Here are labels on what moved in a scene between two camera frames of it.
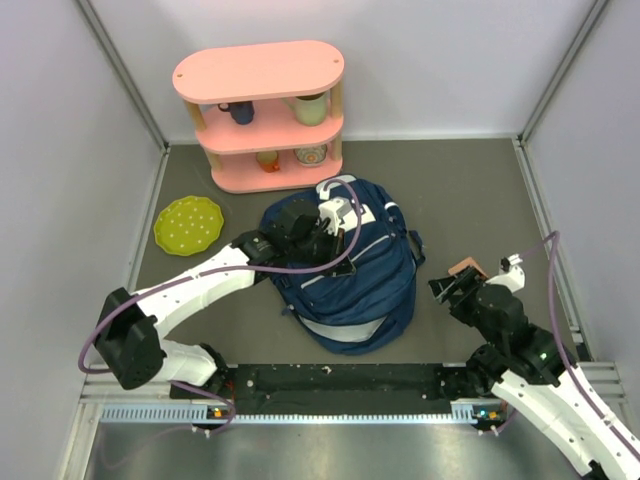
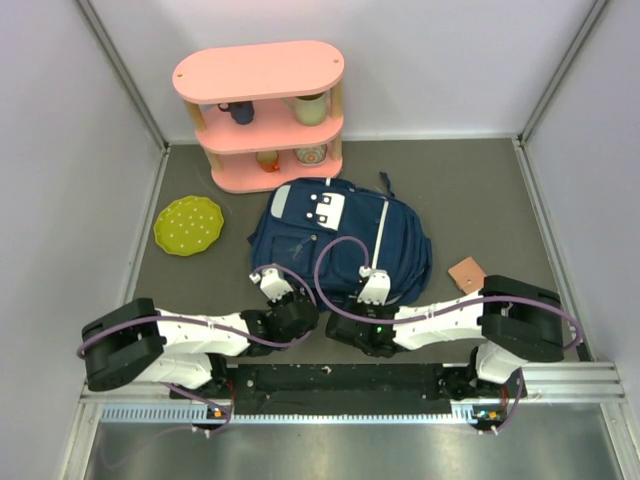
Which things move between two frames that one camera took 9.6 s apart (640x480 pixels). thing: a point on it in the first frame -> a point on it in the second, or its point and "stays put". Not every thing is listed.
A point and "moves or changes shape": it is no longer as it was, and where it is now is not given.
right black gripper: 467,280 -> 356,305
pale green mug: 309,110 stays put
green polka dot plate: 188,225 stays put
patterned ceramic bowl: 311,156 stays put
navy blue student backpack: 372,308 moves or changes shape
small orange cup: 269,160 stays put
